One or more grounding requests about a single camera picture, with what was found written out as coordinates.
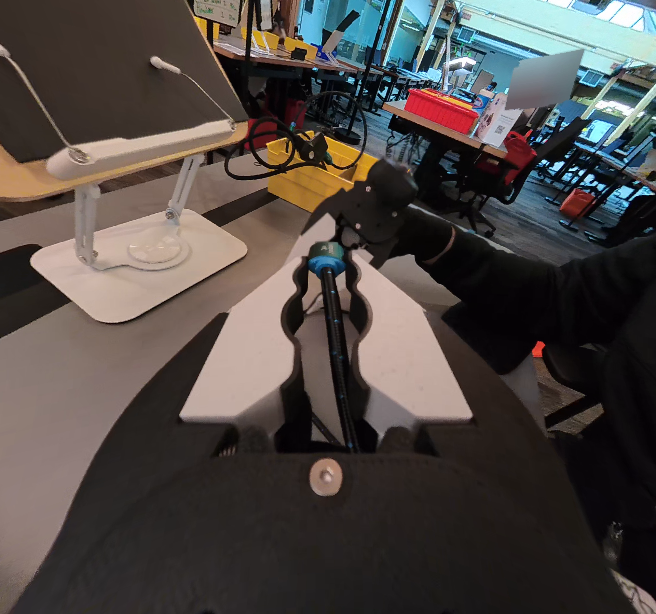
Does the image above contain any orange bag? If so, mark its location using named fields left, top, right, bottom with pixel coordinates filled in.
left=558, top=188, right=596, bottom=219

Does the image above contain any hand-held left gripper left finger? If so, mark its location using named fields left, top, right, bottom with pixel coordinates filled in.
left=179, top=255, right=311, bottom=430

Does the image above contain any black pole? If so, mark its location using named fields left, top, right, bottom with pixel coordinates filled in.
left=375, top=0, right=407, bottom=110

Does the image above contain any red office chair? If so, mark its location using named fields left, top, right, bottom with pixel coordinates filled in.
left=474, top=131, right=538, bottom=205

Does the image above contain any red bag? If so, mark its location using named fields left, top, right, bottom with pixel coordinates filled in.
left=263, top=90, right=310, bottom=129

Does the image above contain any white printed box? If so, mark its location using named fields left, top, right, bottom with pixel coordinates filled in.
left=474, top=92, right=524, bottom=147

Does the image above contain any thin white wire clip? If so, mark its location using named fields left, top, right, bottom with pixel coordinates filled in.
left=0, top=43, right=89, bottom=164
left=150, top=56, right=237, bottom=130

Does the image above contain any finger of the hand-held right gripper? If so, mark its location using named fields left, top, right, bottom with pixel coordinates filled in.
left=301, top=188, right=345, bottom=238
left=353, top=237, right=396, bottom=270

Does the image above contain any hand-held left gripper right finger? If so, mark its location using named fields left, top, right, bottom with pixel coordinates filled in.
left=346, top=253, right=474, bottom=436

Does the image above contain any person's torso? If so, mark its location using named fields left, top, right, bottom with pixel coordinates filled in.
left=538, top=237, right=656, bottom=599

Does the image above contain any green plug braided HDMI cable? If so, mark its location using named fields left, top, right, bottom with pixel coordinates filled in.
left=306, top=240, right=362, bottom=454

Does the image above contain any person's right hand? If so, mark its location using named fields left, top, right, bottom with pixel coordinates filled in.
left=389, top=207, right=458, bottom=266

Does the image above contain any red plastic bin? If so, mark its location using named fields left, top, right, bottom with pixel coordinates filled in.
left=404, top=87, right=481, bottom=134

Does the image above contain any yellow plastic bin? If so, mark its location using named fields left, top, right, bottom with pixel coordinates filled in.
left=265, top=135, right=381, bottom=213

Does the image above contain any person's right forearm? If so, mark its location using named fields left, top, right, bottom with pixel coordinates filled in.
left=416, top=227, right=656, bottom=375

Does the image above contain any wooden work table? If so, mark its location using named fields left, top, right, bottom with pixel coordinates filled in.
left=383, top=99, right=509, bottom=160

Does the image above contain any black HDMI switch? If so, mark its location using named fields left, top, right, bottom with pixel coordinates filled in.
left=224, top=90, right=368, bottom=183

